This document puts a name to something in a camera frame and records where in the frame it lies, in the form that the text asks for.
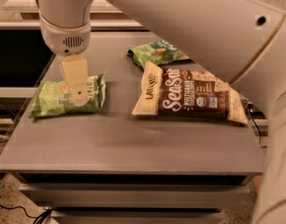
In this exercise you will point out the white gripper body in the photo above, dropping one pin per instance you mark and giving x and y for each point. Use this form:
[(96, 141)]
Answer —
[(65, 40)]

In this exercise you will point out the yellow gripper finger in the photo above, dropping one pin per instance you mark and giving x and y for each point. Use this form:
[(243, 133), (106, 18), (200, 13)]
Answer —
[(74, 69)]

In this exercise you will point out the green Kettle jalapeno chip bag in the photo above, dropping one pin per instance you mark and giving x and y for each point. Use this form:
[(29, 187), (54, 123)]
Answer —
[(53, 99)]

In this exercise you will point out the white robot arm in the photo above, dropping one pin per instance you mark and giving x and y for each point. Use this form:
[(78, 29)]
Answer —
[(241, 41)]

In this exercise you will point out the small green snack bag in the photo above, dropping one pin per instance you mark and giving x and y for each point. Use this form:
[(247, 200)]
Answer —
[(159, 53)]

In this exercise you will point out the brown Sea Salt tortilla chip bag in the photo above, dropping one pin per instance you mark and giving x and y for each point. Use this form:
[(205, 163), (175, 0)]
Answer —
[(187, 93)]

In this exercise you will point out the grey table drawer unit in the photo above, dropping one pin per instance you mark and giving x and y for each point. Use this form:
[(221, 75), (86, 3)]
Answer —
[(135, 199)]

